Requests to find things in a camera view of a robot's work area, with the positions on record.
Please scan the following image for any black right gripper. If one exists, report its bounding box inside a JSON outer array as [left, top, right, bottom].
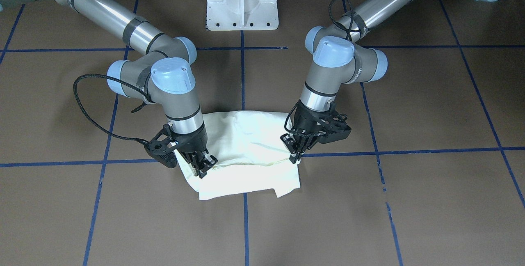
[[166, 123, 217, 179]]

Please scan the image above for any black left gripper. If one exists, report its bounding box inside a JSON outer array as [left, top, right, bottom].
[[281, 101, 336, 163]]

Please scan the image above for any cream long-sleeve cat shirt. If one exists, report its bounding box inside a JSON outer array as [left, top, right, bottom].
[[175, 110, 301, 200]]

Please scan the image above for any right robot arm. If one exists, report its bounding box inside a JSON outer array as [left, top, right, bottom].
[[1, 0, 217, 178]]

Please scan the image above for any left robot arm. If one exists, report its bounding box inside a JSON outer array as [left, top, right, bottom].
[[281, 0, 497, 164]]

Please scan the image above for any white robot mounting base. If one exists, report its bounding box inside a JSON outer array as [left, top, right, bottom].
[[205, 0, 279, 32]]

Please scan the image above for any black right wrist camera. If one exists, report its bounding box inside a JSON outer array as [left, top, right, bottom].
[[144, 124, 178, 168]]

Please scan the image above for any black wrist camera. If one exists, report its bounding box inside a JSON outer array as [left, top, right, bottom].
[[317, 112, 352, 143], [144, 124, 178, 168]]

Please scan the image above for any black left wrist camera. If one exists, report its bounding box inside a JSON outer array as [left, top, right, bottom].
[[317, 112, 352, 143]]

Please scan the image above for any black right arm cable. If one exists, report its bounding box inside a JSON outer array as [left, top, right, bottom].
[[73, 73, 153, 145]]

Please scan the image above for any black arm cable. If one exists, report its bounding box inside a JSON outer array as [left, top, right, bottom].
[[328, 0, 370, 45], [73, 73, 153, 145]]

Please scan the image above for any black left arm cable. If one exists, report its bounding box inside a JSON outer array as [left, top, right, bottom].
[[328, 0, 370, 45]]

